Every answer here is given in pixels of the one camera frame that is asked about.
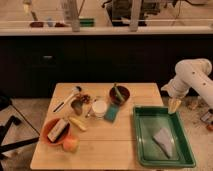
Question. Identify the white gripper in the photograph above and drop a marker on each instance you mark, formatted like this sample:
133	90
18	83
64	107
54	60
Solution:
175	94

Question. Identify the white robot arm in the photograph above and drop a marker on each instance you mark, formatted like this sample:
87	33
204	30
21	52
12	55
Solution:
190	73

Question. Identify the green plastic tray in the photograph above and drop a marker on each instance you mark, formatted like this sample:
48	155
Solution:
149	120

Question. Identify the dark red bowl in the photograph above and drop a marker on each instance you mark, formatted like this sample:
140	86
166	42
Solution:
124	92

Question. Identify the green vegetable in bowl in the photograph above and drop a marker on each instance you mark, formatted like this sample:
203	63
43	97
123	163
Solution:
118	92

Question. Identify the teal sponge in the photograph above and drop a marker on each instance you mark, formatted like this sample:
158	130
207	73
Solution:
111	112

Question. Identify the white cup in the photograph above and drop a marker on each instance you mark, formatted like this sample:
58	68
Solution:
99	108

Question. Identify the metal spoon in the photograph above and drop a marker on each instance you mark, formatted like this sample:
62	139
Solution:
88	114

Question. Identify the brown pinecone cluster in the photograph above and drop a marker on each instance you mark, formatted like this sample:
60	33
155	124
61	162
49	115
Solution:
84	98

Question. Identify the yellow banana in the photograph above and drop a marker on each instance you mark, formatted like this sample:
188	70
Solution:
78	123

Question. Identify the orange apple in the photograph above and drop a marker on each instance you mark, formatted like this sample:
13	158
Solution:
70	144

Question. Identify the white and brown box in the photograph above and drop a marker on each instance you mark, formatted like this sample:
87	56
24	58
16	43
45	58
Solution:
56	131

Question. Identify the orange bowl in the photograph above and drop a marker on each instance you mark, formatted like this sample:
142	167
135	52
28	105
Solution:
46	129

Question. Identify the dark cabinet counter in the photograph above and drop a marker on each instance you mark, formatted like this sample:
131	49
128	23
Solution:
34	61

